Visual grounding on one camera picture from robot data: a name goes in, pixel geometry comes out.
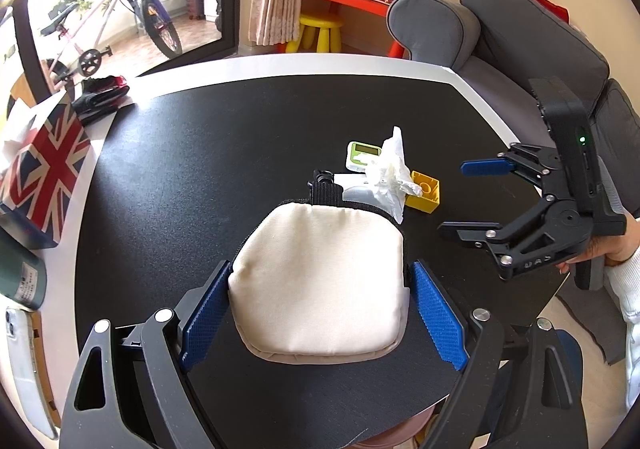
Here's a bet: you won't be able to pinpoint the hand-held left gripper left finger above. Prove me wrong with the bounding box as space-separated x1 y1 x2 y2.
59 260 233 449

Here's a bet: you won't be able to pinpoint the yellow toy block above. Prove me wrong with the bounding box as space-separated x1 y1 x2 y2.
404 170 443 215

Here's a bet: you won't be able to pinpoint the person's right forearm white sleeve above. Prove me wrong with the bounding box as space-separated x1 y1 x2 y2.
602 249 640 430

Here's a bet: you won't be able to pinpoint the person's right hand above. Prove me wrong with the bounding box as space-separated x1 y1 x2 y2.
557 216 640 275

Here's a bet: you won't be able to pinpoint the black red gloves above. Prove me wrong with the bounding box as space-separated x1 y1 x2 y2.
71 75 131 125

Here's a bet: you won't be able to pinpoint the green insulated bottle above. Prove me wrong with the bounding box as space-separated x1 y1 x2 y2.
0 229 48 312

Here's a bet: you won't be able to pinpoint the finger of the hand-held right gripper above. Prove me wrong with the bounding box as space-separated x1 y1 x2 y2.
437 196 581 255
461 143 558 192

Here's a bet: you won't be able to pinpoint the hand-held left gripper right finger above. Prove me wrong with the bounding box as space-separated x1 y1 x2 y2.
410 259 588 449

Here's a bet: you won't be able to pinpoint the cardboard box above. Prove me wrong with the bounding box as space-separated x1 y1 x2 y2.
7 74 41 112

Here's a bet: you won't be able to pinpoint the white smartphone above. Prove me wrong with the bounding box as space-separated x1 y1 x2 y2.
4 306 61 440

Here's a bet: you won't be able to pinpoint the black table mat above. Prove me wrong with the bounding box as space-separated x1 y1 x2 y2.
74 73 571 447

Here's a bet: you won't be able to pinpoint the dark plastic basket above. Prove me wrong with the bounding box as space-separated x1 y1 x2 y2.
177 0 206 20

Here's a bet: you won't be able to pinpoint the white packet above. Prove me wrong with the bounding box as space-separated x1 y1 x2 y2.
334 173 381 205

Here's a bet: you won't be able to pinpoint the grey sofa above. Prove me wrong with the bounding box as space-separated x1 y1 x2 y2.
387 0 640 365

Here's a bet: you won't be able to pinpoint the white tissue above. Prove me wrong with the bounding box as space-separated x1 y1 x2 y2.
367 126 423 225

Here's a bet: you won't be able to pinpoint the beige fabric pouch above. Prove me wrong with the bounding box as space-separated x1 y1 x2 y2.
228 169 412 366

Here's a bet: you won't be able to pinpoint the yellow plastic stool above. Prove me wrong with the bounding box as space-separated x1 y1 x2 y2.
285 13 346 55

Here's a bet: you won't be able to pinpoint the green white timer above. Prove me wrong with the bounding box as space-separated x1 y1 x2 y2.
346 141 383 174

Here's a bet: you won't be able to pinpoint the pink plastic bin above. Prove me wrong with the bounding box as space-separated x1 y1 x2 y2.
357 414 436 449

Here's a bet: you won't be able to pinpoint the flag print tissue box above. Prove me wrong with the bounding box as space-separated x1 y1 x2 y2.
0 92 92 250

